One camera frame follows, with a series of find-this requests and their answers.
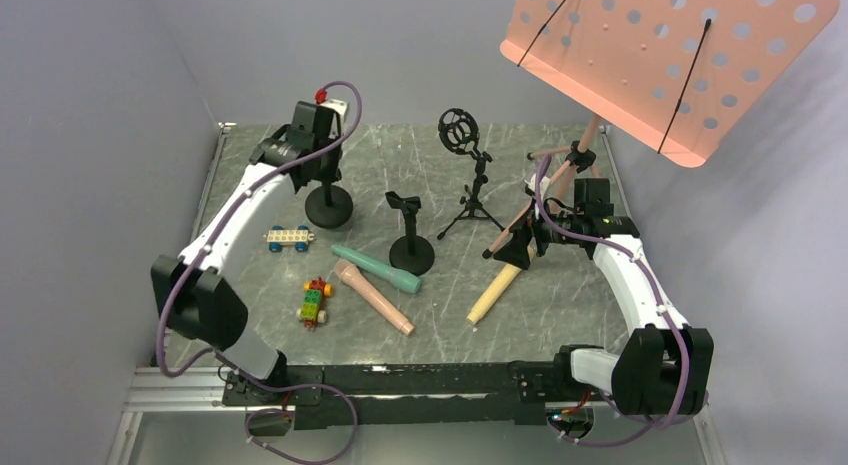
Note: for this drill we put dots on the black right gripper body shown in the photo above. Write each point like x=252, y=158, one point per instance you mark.
x=530, y=234

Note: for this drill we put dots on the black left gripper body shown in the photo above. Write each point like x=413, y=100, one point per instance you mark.
x=318, y=164

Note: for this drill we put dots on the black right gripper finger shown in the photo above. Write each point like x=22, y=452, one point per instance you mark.
x=520, y=220
x=517, y=250

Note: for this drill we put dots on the black round-base mic stand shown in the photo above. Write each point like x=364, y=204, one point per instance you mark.
x=328, y=206
x=411, y=252

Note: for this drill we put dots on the teal microphone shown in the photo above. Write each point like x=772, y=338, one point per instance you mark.
x=399, y=278

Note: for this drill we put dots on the pink microphone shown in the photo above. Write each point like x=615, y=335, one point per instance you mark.
x=351, y=276

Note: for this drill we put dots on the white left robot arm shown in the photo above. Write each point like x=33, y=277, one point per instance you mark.
x=192, y=290

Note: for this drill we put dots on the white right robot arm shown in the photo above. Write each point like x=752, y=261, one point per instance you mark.
x=664, y=366

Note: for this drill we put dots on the pink music stand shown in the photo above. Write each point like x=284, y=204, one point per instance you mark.
x=691, y=79

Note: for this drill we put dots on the cream yellow microphone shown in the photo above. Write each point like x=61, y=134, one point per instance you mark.
x=492, y=293

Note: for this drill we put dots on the beige blue-wheeled toy car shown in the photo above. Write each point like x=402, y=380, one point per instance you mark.
x=299, y=238

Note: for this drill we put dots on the colourful brick toy car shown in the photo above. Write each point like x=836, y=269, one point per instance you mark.
x=312, y=311

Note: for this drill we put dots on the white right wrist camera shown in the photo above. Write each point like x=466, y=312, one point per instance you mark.
x=534, y=186

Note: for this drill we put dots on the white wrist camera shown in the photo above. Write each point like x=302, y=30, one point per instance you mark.
x=341, y=107
x=534, y=186

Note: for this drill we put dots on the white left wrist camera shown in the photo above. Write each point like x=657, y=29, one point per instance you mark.
x=341, y=107

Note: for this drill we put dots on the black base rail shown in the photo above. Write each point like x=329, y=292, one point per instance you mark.
x=520, y=392

